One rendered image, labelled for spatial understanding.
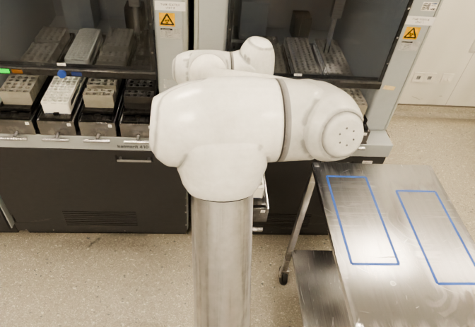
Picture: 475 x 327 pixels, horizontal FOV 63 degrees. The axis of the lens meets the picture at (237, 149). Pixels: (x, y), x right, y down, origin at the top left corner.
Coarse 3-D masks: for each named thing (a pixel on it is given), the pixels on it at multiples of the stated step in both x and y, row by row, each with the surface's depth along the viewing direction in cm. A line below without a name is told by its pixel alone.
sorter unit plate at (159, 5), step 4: (156, 4) 128; (160, 4) 128; (164, 4) 128; (168, 4) 128; (172, 4) 128; (176, 4) 128; (180, 4) 128; (184, 4) 128; (156, 8) 129; (160, 8) 129; (164, 8) 129; (168, 8) 129; (172, 8) 129; (176, 8) 129; (180, 8) 129; (184, 8) 129
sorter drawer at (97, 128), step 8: (120, 96) 163; (120, 104) 159; (80, 120) 149; (88, 120) 148; (96, 120) 149; (104, 120) 149; (112, 120) 151; (80, 128) 150; (88, 128) 150; (96, 128) 150; (104, 128) 151; (112, 128) 151; (96, 136) 151; (112, 136) 154
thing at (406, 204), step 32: (320, 192) 130; (352, 192) 131; (384, 192) 132; (416, 192) 133; (352, 224) 121; (384, 224) 122; (416, 224) 123; (448, 224) 124; (288, 256) 178; (320, 256) 174; (352, 256) 113; (384, 256) 114; (416, 256) 114; (448, 256) 115; (320, 288) 163; (352, 288) 105; (384, 288) 106; (416, 288) 107; (448, 288) 108; (320, 320) 153; (352, 320) 99; (384, 320) 100; (416, 320) 100; (448, 320) 101
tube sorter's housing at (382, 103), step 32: (224, 0) 128; (416, 0) 131; (224, 32) 136; (384, 96) 158; (384, 128) 169; (352, 160) 169; (384, 160) 170; (288, 192) 182; (256, 224) 198; (288, 224) 199; (320, 224) 200
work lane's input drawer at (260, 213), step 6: (264, 180) 134; (264, 186) 132; (264, 192) 130; (258, 198) 126; (264, 198) 126; (258, 204) 124; (264, 204) 125; (258, 210) 125; (264, 210) 125; (252, 216) 127; (258, 216) 127; (264, 216) 128; (252, 228) 125; (258, 228) 125
